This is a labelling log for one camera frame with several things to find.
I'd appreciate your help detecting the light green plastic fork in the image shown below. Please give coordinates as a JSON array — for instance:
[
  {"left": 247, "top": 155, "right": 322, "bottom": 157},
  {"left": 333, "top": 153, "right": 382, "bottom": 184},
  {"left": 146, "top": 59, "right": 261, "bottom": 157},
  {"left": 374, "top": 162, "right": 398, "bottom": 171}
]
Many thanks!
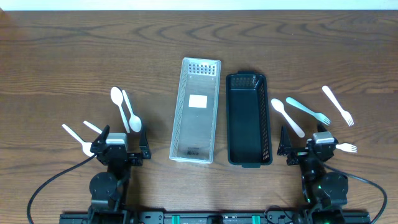
[{"left": 285, "top": 97, "right": 331, "bottom": 126}]

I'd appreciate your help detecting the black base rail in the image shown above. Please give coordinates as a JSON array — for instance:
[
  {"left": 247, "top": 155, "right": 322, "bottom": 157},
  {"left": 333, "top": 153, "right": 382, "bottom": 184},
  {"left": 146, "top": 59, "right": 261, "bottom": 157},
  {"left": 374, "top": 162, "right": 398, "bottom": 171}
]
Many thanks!
[{"left": 59, "top": 210, "right": 371, "bottom": 224}]

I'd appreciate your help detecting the white plastic spoon bowl up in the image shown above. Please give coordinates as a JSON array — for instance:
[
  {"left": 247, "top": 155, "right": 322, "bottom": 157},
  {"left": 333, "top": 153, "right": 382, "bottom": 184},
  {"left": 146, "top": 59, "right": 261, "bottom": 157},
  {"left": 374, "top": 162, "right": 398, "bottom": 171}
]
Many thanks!
[{"left": 110, "top": 86, "right": 130, "bottom": 133}]

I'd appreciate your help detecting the white plastic fork handle up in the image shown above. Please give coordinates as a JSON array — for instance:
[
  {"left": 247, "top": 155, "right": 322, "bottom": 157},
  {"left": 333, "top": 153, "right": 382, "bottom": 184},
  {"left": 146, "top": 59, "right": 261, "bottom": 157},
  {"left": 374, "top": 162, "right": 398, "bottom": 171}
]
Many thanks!
[{"left": 271, "top": 98, "right": 305, "bottom": 138}]

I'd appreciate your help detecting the right black cable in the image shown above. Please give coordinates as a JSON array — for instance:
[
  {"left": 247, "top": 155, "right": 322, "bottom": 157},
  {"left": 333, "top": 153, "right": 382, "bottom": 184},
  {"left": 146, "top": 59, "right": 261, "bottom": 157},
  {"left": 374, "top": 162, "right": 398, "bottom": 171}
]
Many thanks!
[{"left": 323, "top": 163, "right": 388, "bottom": 224}]

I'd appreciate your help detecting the white plastic spoon far left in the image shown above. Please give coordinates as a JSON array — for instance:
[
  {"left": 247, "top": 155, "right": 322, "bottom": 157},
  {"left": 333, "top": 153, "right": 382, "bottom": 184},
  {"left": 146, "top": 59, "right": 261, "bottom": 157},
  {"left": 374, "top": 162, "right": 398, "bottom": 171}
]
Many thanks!
[{"left": 62, "top": 124, "right": 94, "bottom": 157}]

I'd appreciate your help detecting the left black cable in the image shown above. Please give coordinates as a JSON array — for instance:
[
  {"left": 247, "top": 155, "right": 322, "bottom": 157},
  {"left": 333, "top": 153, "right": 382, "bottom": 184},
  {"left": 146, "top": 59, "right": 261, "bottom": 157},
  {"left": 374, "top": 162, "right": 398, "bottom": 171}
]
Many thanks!
[{"left": 26, "top": 154, "right": 98, "bottom": 224}]

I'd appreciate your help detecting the white plastic spoon bowl down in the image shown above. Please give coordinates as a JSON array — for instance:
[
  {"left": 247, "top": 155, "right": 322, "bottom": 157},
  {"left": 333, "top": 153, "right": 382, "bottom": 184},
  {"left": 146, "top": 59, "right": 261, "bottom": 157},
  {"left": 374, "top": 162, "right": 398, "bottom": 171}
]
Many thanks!
[{"left": 122, "top": 90, "right": 142, "bottom": 133}]

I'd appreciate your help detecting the white plastic fork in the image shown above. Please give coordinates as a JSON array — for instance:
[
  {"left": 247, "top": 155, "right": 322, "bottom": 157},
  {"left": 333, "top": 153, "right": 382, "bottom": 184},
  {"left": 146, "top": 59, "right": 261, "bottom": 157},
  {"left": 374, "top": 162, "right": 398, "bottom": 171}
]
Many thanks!
[
  {"left": 335, "top": 143, "right": 358, "bottom": 153},
  {"left": 322, "top": 85, "right": 354, "bottom": 126}
]

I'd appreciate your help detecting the black perforated plastic basket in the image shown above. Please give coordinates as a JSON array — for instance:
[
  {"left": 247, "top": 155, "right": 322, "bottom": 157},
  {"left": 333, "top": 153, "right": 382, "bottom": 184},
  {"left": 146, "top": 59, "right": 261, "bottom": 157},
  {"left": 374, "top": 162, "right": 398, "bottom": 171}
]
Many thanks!
[{"left": 226, "top": 70, "right": 273, "bottom": 168}]

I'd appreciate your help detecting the clear perforated plastic basket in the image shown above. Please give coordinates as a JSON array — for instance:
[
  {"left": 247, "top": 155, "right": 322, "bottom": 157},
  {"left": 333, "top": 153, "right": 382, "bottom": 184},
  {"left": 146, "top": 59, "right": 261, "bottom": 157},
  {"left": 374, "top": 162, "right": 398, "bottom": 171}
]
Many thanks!
[{"left": 169, "top": 57, "right": 221, "bottom": 164}]

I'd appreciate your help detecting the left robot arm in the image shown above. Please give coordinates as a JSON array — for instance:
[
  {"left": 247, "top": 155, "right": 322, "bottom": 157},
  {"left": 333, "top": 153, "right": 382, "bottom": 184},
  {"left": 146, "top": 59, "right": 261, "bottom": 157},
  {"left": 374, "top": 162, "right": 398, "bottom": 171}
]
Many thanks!
[{"left": 87, "top": 125, "right": 152, "bottom": 224}]

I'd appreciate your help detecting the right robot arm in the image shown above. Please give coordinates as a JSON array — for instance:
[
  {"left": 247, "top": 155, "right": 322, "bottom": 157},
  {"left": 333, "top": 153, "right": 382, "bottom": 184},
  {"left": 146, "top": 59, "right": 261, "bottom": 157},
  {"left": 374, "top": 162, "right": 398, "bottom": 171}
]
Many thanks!
[{"left": 277, "top": 124, "right": 348, "bottom": 224}]

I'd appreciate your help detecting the black cable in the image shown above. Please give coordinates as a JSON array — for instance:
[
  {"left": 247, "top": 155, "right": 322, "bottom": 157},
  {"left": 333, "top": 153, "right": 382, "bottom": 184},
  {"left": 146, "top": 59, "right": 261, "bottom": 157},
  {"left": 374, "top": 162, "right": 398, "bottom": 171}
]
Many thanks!
[
  {"left": 26, "top": 154, "right": 98, "bottom": 224},
  {"left": 323, "top": 163, "right": 388, "bottom": 224}
]

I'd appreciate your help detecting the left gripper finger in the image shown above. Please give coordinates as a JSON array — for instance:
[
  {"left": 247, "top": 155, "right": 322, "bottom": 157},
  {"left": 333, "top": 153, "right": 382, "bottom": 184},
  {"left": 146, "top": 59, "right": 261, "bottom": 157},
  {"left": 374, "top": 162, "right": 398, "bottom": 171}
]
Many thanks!
[
  {"left": 93, "top": 125, "right": 110, "bottom": 147},
  {"left": 139, "top": 126, "right": 150, "bottom": 153}
]

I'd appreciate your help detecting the white plastic fork far right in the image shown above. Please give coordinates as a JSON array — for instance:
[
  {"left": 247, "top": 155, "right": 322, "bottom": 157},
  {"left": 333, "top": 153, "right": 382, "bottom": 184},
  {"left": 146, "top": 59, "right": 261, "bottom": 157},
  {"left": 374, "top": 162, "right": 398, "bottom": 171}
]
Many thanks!
[{"left": 322, "top": 85, "right": 354, "bottom": 126}]

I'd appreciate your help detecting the white plastic spoon near left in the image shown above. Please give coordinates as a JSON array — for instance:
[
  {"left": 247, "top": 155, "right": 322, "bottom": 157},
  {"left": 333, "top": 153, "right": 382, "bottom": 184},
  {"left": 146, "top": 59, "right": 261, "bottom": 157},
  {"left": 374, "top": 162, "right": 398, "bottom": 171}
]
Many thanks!
[{"left": 83, "top": 121, "right": 102, "bottom": 134}]

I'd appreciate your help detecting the white plastic fork near right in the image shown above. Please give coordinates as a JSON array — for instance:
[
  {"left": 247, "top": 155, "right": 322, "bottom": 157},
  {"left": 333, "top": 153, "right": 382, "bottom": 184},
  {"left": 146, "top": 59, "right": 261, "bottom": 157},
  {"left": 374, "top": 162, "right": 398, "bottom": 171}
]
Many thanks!
[{"left": 335, "top": 143, "right": 358, "bottom": 153}]

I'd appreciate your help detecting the white plastic spoon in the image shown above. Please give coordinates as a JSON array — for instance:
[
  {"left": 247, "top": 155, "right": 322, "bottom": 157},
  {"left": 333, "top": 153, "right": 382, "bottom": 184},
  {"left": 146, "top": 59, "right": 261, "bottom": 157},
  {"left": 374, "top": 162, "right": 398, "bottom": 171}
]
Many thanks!
[
  {"left": 62, "top": 124, "right": 94, "bottom": 157},
  {"left": 83, "top": 121, "right": 102, "bottom": 134}
]

